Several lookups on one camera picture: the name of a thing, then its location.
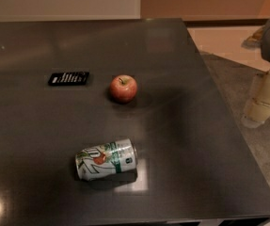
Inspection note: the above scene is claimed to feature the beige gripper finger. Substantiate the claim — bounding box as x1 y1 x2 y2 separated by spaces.
241 70 270 128

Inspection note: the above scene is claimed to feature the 7up soda can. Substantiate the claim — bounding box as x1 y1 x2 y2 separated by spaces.
75 138 137 181

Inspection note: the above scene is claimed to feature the red apple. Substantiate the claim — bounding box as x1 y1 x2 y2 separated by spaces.
109 74 137 104

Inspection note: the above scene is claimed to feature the black remote control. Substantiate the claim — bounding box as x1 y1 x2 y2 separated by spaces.
48 72 89 87

